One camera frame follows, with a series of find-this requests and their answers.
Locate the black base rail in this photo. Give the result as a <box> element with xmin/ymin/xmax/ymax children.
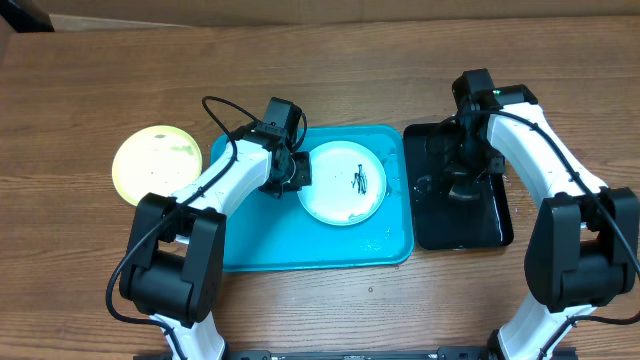
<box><xmin>134</xmin><ymin>345</ymin><xmax>576</xmax><ymax>360</ymax></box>

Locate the yellow plate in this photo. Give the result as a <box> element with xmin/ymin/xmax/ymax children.
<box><xmin>111</xmin><ymin>125</ymin><xmax>203</xmax><ymax>206</ymax></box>

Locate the black plastic tray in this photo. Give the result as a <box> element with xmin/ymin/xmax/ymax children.
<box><xmin>403</xmin><ymin>123</ymin><xmax>514</xmax><ymax>250</ymax></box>

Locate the dark object top left corner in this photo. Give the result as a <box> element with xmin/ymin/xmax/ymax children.
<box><xmin>1</xmin><ymin>0</ymin><xmax>55</xmax><ymax>33</ymax></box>

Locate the teal plastic tray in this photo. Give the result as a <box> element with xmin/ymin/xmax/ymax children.
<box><xmin>223</xmin><ymin>125</ymin><xmax>414</xmax><ymax>273</ymax></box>

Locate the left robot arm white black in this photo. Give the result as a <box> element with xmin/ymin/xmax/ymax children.
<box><xmin>106</xmin><ymin>130</ymin><xmax>311</xmax><ymax>359</ymax></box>

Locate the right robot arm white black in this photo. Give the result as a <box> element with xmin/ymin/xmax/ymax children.
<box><xmin>442</xmin><ymin>81</ymin><xmax>639</xmax><ymax>359</ymax></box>

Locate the light blue plate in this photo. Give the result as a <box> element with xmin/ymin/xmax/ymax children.
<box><xmin>298</xmin><ymin>140</ymin><xmax>387</xmax><ymax>226</ymax></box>

